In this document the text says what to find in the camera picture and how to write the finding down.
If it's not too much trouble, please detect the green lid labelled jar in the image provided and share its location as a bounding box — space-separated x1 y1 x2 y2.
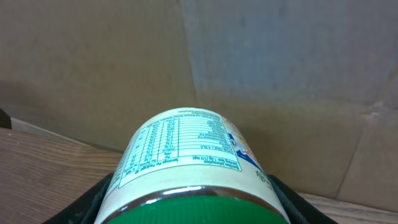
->
95 108 290 223

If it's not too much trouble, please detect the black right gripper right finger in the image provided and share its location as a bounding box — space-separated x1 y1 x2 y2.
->
267 175 337 224

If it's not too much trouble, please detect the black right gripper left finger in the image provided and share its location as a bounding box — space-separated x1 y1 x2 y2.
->
43 173 113 224

